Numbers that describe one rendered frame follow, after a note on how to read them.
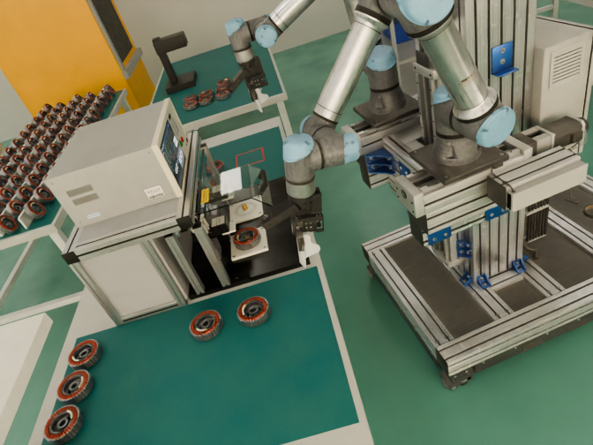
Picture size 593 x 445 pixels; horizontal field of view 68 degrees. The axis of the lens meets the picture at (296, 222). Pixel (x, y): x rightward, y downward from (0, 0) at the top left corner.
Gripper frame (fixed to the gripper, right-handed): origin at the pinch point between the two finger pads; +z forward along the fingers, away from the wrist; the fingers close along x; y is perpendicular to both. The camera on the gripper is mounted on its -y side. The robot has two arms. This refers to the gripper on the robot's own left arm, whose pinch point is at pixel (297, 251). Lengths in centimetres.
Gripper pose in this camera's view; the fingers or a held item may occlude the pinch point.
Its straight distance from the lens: 127.5
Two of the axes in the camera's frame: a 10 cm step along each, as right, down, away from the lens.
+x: -1.6, -5.8, 8.0
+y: 9.8, -1.5, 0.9
